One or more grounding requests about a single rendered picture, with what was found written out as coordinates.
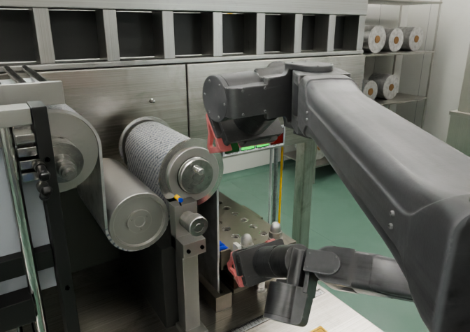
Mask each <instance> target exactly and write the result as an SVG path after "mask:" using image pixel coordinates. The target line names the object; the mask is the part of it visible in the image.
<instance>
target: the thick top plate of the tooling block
mask: <svg viewBox="0 0 470 332"><path fill-rule="evenodd" d="M270 228H271V225H270V224H269V223H268V222H266V221H264V220H263V219H261V218H260V217H258V216H257V215H255V214H254V213H252V212H250V211H249V210H247V209H246V208H244V207H243V206H242V205H240V204H238V203H237V202H235V201H233V200H232V199H230V198H229V197H228V196H225V195H224V194H223V193H221V192H219V237H220V241H221V242H222V243H224V244H225V246H227V247H228V248H230V250H231V252H233V243H235V242H237V243H238V244H239V243H240V242H241V237H242V236H243V234H245V233H248V234H250V235H251V237H252V242H253V243H254V245H256V244H258V243H264V242H265V241H266V240H268V236H269V230H270ZM282 237H283V242H284V245H289V244H296V241H295V240H294V239H292V238H291V237H289V236H287V235H286V234H284V233H283V232H282Z"/></svg>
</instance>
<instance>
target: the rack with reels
mask: <svg viewBox="0 0 470 332"><path fill-rule="evenodd" d="M436 3H439V11H438V15H437V21H436V29H435V34H434V43H433V48H432V51H424V50H418V49H419V48H420V46H421V45H422V42H423V31H422V29H421V27H400V23H401V12H402V6H407V5H421V4H436ZM442 3H443V2H442V0H440V1H418V0H368V4H380V5H396V6H400V11H399V23H398V27H397V28H383V27H382V26H380V25H364V40H363V47H362V50H363V55H366V57H375V56H388V55H394V63H393V69H392V74H385V73H373V74H372V75H371V76H370V77H369V79H368V80H363V86H362V93H363V94H365V95H366V96H367V97H369V98H370V99H372V100H374V101H375V102H377V103H379V104H380V105H382V106H387V105H388V109H390V105H392V104H396V103H405V102H409V101H417V100H423V99H424V100H425V104H424V109H423V114H422V123H421V129H422V128H423V124H424V118H425V110H426V105H427V99H428V97H427V96H428V91H429V83H430V78H431V72H432V64H433V59H434V53H435V45H436V37H437V31H438V27H439V18H440V13H441V4H442ZM424 53H431V54H432V57H431V62H430V67H429V76H428V81H427V90H426V95H425V96H416V95H411V94H402V93H397V92H398V89H399V79H398V77H397V76H396V75H394V69H395V63H396V57H397V55H411V54H424ZM294 146H295V149H296V150H295V151H291V152H286V153H284V149H285V146H284V147H283V167H284V157H287V158H290V159H293V160H295V161H296V152H297V144H294ZM326 165H330V163H329V162H328V161H327V159H326V157H325V156H324V155H323V153H322V152H321V150H320V148H319V147H318V146H317V145H316V144H315V156H314V167H313V184H315V168H318V167H321V166H326Z"/></svg>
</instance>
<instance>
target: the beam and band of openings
mask: <svg viewBox="0 0 470 332"><path fill-rule="evenodd" d="M0 8H13V9H28V10H13V9H0V62H21V63H3V64H0V73H5V71H4V70H3V67H4V66H10V67H11V68H12V69H13V70H14V71H15V72H23V71H22V69H21V67H22V66H23V65H26V66H28V67H29V68H31V69H33V70H34V71H49V70H64V69H77V68H103V67H117V66H144V65H158V64H184V63H198V62H224V61H238V60H251V59H278V58H292V57H318V56H332V55H358V54H363V50H362V47H363V40H364V25H365V18H366V15H367V8H368V0H0ZM81 10H95V11H81ZM116 11H143V12H116ZM149 12H151V13H149ZM174 12H175V13H174ZM223 13H240V14H223ZM265 14H273V15H265ZM336 15H338V16H336ZM334 49H341V50H334ZM301 50H308V51H301ZM274 51H280V52H274ZM240 52H242V53H241V54H223V53H240ZM175 55H190V56H175ZM152 56H154V57H152ZM121 57H139V58H122V59H121ZM65 59H88V60H71V61H55V60H65ZM30 61H36V62H30Z"/></svg>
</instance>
